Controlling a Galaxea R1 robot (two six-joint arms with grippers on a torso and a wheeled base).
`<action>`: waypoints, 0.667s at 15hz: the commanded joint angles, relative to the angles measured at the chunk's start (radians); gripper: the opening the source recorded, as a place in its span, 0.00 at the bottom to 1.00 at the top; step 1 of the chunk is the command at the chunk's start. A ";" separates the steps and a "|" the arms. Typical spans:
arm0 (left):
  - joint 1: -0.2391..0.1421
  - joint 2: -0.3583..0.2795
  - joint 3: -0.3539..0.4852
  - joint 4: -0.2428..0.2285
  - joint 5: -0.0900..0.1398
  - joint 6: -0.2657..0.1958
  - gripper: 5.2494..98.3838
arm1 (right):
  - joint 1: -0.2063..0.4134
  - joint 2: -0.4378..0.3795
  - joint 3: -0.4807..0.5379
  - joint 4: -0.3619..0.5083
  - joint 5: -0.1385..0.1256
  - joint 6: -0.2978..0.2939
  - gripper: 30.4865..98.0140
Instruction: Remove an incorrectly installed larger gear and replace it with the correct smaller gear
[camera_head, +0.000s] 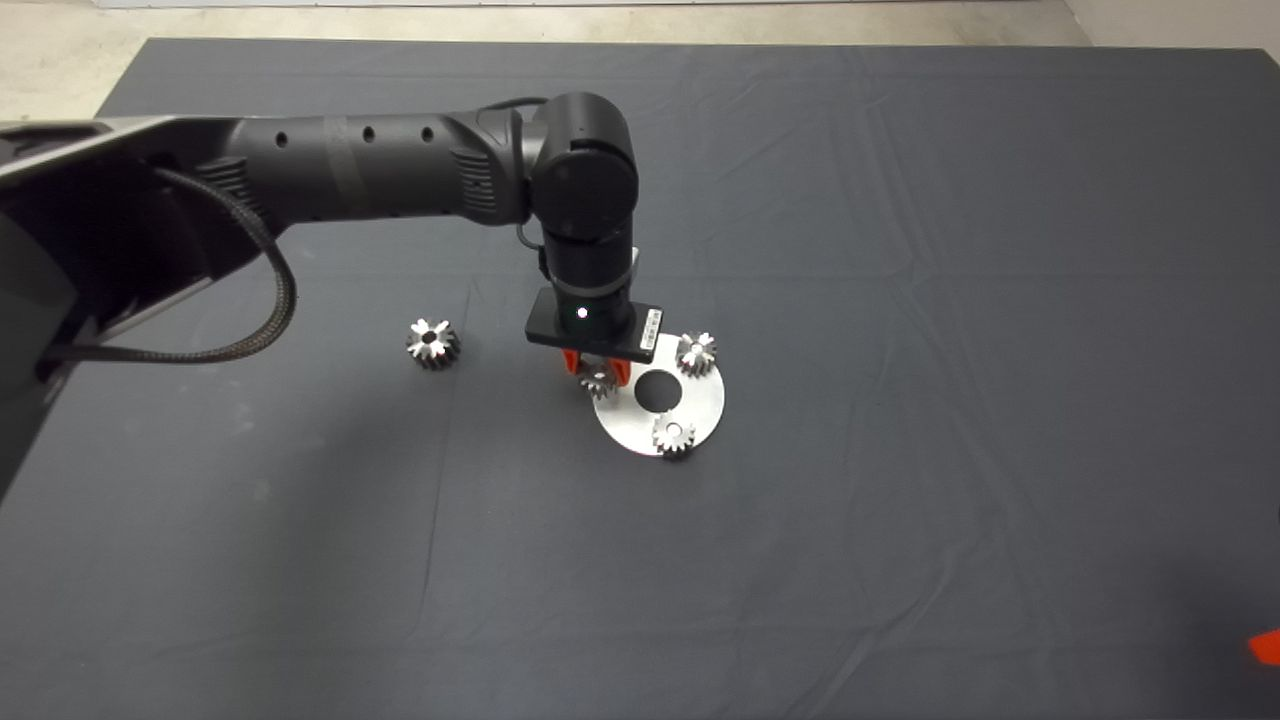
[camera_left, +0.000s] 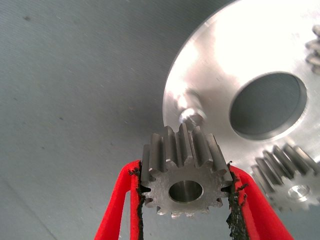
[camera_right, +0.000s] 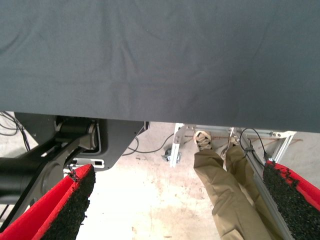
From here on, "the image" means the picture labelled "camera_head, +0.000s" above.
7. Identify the steel gear on plate peg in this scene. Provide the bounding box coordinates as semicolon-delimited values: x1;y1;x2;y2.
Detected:
675;331;719;380
652;413;698;460

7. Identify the larger steel gear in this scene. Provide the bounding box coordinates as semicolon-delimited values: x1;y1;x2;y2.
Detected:
405;317;462;372

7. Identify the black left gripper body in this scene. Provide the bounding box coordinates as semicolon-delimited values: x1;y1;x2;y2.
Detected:
525;278;667;364

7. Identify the dark grey table cloth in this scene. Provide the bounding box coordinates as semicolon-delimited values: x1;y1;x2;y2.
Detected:
0;38;1280;720

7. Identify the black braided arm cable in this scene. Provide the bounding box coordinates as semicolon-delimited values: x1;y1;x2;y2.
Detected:
45;165;299;367

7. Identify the round metal plate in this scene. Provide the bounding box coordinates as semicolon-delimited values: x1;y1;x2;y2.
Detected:
590;333;727;459

